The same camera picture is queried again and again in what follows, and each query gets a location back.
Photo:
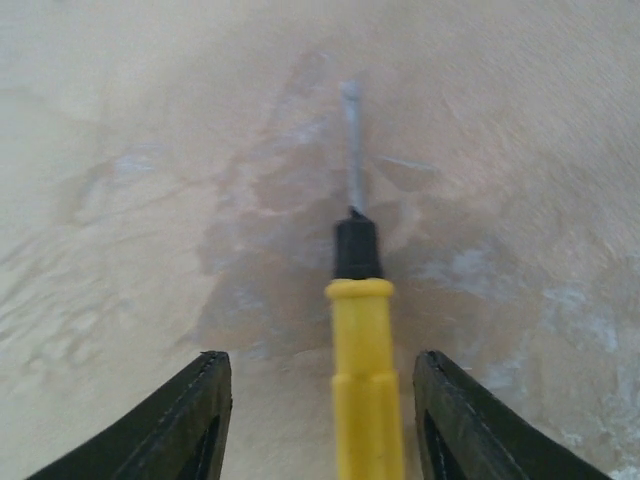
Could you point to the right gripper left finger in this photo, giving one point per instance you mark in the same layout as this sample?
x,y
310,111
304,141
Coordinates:
x,y
178,432

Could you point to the yellow handled screwdriver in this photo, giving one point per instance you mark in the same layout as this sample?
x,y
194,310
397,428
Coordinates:
x,y
365,384

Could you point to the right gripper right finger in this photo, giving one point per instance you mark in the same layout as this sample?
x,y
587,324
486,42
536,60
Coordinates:
x,y
465,432

